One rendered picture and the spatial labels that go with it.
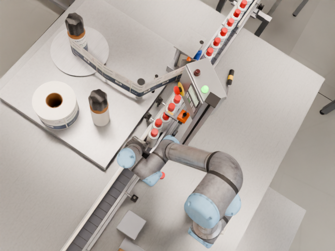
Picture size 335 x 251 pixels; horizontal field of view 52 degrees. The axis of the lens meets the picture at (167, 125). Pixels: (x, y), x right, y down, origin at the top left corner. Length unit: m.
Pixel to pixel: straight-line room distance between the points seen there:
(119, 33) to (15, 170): 0.92
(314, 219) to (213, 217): 1.97
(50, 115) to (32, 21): 1.63
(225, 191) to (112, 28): 1.27
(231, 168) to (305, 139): 2.03
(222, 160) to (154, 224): 0.73
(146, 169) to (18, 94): 0.84
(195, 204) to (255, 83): 1.19
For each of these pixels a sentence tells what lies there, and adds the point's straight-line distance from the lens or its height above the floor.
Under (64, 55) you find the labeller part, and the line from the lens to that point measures 1.97.
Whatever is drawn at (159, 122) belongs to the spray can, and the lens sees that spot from 1.60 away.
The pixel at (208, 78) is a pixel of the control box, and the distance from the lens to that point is 1.28.
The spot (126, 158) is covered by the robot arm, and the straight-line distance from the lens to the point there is 1.38.
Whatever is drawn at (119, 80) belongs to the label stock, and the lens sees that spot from 1.77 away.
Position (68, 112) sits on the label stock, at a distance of 1.69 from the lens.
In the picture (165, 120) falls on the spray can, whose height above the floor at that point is 1.05.
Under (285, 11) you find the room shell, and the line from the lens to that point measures 3.63.
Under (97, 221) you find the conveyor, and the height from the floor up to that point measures 0.88.
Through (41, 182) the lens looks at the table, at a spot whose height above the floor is 0.83.
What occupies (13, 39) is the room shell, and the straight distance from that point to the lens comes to 3.15.
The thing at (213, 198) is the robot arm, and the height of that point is 1.56.
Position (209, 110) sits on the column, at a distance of 1.26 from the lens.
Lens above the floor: 2.59
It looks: 70 degrees down
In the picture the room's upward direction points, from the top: 23 degrees clockwise
